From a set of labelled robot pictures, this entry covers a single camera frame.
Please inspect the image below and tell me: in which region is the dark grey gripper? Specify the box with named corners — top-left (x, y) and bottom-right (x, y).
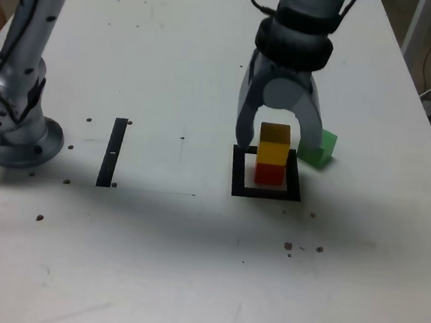
top-left (232, 49), bottom-right (332, 159)

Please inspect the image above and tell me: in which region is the yellow cube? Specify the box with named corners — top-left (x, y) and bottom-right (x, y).
top-left (256, 122), bottom-right (293, 168)

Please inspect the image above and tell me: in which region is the red cube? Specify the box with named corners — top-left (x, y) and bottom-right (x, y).
top-left (253, 161), bottom-right (288, 187)

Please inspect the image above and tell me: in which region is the green cube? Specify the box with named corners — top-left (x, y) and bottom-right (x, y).
top-left (295, 126), bottom-right (339, 171)

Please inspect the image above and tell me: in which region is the black tape square outline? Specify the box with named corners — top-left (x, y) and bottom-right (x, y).
top-left (227, 143), bottom-right (307, 204)

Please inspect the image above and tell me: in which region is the black tape strip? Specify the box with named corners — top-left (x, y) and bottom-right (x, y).
top-left (95, 116), bottom-right (129, 190)

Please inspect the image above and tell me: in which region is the white metal post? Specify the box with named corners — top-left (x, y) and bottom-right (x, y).
top-left (400, 0), bottom-right (428, 57)

